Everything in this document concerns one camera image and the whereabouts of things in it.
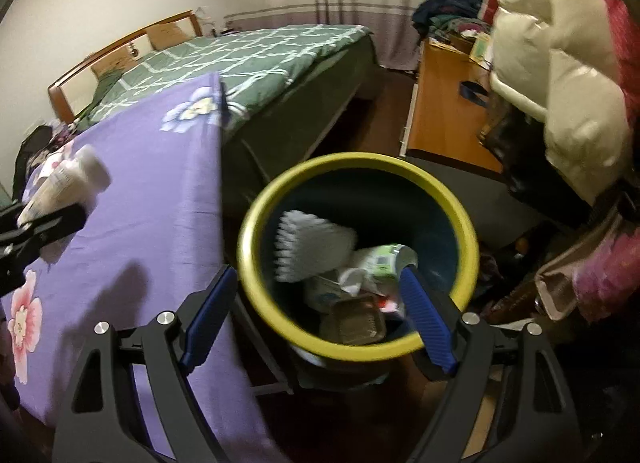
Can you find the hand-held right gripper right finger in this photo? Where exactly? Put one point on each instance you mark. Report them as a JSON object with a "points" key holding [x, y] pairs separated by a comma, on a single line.
{"points": [[430, 323]]}

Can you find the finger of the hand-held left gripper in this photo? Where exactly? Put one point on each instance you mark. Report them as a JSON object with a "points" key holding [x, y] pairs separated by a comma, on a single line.
{"points": [[10, 212], [55, 228]]}

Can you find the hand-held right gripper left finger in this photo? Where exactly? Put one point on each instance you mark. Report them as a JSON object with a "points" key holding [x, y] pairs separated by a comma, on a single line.
{"points": [[210, 313]]}

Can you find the white supplement bottle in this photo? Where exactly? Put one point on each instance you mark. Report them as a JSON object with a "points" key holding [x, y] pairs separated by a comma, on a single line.
{"points": [[75, 175]]}

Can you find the trash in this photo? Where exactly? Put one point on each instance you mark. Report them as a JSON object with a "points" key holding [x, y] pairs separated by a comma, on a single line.
{"points": [[352, 323]]}

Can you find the green and white plastic bottle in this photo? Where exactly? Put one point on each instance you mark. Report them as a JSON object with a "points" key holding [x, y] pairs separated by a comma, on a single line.
{"points": [[385, 258]]}

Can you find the printed paper cup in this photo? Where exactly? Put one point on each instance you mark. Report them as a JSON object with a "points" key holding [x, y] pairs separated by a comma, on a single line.
{"points": [[322, 293]]}

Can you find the white foam net sleeve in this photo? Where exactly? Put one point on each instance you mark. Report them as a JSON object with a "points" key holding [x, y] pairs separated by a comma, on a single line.
{"points": [[310, 243]]}

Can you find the yellow rimmed trash bin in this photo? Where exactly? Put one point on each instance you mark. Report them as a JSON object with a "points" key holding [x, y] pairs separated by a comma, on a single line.
{"points": [[350, 161]]}

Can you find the pile of clothes on nightstand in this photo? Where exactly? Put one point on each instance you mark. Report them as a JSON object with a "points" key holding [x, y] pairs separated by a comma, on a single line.
{"points": [[30, 148]]}

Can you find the purple floral tablecloth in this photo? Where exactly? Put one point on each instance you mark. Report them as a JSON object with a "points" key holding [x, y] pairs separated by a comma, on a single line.
{"points": [[150, 183]]}

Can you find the brown pillow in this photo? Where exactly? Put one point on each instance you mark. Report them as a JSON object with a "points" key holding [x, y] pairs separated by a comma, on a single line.
{"points": [[111, 65], [167, 34]]}

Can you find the dark cloth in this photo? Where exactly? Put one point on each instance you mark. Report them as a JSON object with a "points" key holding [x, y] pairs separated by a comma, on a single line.
{"points": [[535, 183]]}

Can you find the pink cloth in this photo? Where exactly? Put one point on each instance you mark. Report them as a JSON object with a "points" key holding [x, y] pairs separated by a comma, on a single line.
{"points": [[600, 273]]}

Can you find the wooden cabinet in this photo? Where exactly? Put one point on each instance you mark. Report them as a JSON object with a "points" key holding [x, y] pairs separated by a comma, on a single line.
{"points": [[445, 108]]}

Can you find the wooden bed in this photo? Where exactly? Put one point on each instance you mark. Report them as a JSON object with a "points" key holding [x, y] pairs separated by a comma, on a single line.
{"points": [[300, 93]]}

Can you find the green plaid quilt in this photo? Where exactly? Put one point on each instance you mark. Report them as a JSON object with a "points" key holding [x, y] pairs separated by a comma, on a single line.
{"points": [[240, 58]]}

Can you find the green paper card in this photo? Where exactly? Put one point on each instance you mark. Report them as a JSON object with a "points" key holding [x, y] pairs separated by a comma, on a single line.
{"points": [[481, 48]]}

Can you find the white down jacket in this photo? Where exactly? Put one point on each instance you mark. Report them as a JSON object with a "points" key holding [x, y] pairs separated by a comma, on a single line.
{"points": [[565, 68]]}

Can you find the pile of dark clothes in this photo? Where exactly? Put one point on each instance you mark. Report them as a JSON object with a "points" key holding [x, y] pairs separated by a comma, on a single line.
{"points": [[450, 13]]}

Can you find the metal table frame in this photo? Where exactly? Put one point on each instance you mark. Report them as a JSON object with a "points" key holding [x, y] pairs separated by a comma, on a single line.
{"points": [[270, 358]]}

